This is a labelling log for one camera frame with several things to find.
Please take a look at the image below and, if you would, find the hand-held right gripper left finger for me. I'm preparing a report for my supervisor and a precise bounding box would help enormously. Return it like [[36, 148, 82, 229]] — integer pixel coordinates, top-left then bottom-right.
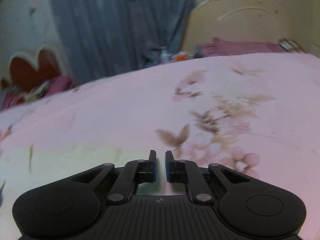
[[71, 150, 157, 205]]

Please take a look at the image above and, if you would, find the white bottle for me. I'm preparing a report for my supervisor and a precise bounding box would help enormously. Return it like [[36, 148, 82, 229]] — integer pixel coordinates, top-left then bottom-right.
[[160, 47, 170, 63]]

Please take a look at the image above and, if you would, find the grey-blue curtain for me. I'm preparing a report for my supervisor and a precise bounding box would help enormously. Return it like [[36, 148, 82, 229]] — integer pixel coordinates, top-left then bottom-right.
[[46, 0, 198, 83]]

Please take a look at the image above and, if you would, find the pink cloth pile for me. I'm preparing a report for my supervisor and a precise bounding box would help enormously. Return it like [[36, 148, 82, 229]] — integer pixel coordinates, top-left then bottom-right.
[[2, 75, 77, 108]]

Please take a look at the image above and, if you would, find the pink floral blanket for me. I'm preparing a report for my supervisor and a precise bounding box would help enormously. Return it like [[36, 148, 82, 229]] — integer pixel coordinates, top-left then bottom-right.
[[0, 52, 320, 240]]

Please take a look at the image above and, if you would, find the pink pillow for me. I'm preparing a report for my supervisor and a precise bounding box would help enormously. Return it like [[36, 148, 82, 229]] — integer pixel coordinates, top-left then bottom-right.
[[200, 37, 288, 57]]

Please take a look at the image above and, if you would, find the cream headboard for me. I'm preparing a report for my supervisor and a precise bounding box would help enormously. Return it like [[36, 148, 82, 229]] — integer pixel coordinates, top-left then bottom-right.
[[181, 0, 310, 58]]

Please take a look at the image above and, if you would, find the crumpled patterned cloth pile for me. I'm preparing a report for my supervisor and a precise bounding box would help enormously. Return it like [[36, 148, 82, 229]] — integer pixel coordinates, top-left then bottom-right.
[[24, 81, 50, 102]]

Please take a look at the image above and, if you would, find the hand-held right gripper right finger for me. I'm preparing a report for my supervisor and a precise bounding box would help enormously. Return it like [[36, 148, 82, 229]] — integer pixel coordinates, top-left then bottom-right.
[[165, 150, 250, 204]]

